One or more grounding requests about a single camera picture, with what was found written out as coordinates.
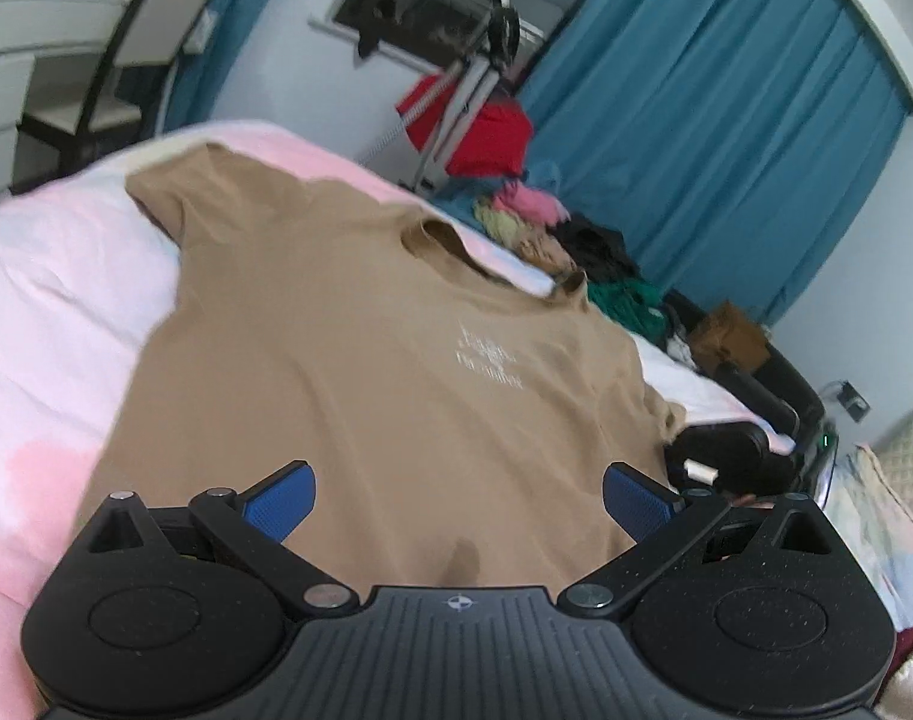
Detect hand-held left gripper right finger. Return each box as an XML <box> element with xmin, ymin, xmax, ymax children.
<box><xmin>555</xmin><ymin>463</ymin><xmax>851</xmax><ymax>614</ymax></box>

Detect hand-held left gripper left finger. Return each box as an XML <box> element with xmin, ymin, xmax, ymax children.
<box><xmin>70</xmin><ymin>460</ymin><xmax>361</xmax><ymax>614</ymax></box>

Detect tan t-shirt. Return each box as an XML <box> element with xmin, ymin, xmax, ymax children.
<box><xmin>73</xmin><ymin>142</ymin><xmax>686</xmax><ymax>593</ymax></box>

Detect black sofa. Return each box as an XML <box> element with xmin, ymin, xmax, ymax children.
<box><xmin>662</xmin><ymin>289</ymin><xmax>840</xmax><ymax>500</ymax></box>

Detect white patterned cloth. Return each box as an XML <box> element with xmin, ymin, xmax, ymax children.
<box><xmin>666</xmin><ymin>330</ymin><xmax>701</xmax><ymax>368</ymax></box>

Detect brown paper bag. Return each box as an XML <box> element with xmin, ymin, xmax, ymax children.
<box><xmin>687</xmin><ymin>301</ymin><xmax>771</xmax><ymax>374</ymax></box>

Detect green cloth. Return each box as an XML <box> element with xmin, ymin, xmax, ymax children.
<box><xmin>585</xmin><ymin>277</ymin><xmax>667</xmax><ymax>338</ymax></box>

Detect pastel patterned quilt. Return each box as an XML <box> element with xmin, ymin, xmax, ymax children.
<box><xmin>827</xmin><ymin>442</ymin><xmax>913</xmax><ymax>623</ymax></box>

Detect black cloth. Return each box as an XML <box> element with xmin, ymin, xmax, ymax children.
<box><xmin>553</xmin><ymin>214</ymin><xmax>641</xmax><ymax>282</ymax></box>

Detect beige cloth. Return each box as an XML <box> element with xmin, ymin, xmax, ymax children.
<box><xmin>516</xmin><ymin>229</ymin><xmax>581</xmax><ymax>275</ymax></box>

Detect quilted pillow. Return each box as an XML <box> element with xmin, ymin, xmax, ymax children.
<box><xmin>872</xmin><ymin>399</ymin><xmax>913</xmax><ymax>470</ymax></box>

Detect pastel bed sheet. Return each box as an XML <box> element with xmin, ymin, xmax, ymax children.
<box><xmin>0</xmin><ymin>120</ymin><xmax>795</xmax><ymax>720</ymax></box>

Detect yellow-green cloth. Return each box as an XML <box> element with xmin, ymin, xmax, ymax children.
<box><xmin>472</xmin><ymin>199</ymin><xmax>532</xmax><ymax>245</ymax></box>

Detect pink cloth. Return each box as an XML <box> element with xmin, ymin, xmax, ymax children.
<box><xmin>492</xmin><ymin>181</ymin><xmax>570</xmax><ymax>226</ymax></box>

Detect white fluffy cloth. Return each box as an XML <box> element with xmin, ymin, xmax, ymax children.
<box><xmin>872</xmin><ymin>656</ymin><xmax>913</xmax><ymax>720</ymax></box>

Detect wide blue curtain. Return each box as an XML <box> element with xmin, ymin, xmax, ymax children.
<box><xmin>516</xmin><ymin>0</ymin><xmax>913</xmax><ymax>327</ymax></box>

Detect garment steamer stand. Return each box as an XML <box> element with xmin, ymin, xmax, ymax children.
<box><xmin>355</xmin><ymin>0</ymin><xmax>532</xmax><ymax>192</ymax></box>

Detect white dressing table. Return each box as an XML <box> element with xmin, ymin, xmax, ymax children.
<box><xmin>0</xmin><ymin>0</ymin><xmax>127</xmax><ymax>203</ymax></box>

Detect narrow blue curtain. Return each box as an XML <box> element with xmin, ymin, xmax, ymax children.
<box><xmin>160</xmin><ymin>0</ymin><xmax>307</xmax><ymax>132</ymax></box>

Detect black and beige chair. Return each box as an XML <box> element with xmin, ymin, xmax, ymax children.
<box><xmin>17</xmin><ymin>0</ymin><xmax>228</xmax><ymax>173</ymax></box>

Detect black wall socket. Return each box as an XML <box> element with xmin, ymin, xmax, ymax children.
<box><xmin>835</xmin><ymin>381</ymin><xmax>872</xmax><ymax>422</ymax></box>

